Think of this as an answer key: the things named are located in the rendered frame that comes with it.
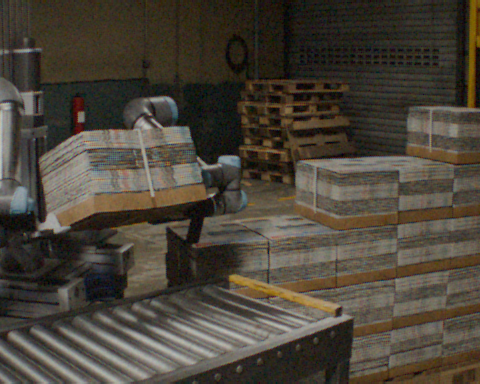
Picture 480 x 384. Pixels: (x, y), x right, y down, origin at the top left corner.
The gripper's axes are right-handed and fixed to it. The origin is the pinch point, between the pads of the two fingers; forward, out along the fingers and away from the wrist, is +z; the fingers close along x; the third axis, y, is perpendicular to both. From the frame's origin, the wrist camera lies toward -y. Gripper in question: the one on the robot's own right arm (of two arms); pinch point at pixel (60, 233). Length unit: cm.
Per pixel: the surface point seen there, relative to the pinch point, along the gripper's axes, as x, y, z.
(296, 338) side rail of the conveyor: -54, -42, 28
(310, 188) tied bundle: 18, 5, 124
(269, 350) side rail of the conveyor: -54, -43, 18
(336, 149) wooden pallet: 418, 109, 619
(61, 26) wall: 582, 352, 351
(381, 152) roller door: 452, 105, 759
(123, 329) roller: -22.0, -30.0, 0.1
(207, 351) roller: -46, -39, 7
